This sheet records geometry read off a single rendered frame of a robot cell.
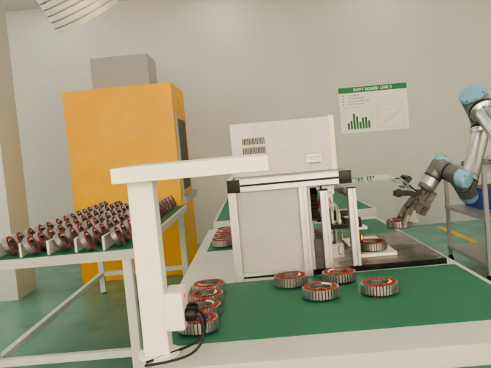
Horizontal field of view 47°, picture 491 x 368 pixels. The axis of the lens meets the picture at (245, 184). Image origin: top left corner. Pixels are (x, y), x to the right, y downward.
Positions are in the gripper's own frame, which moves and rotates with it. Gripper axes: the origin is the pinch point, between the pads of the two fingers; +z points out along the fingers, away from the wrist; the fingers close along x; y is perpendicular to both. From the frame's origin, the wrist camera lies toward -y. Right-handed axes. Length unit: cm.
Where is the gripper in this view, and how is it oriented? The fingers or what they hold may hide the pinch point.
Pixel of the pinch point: (397, 223)
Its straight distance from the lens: 255.1
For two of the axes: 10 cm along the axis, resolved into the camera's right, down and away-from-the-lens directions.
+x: 0.1, -0.6, 10.0
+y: 8.6, 5.1, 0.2
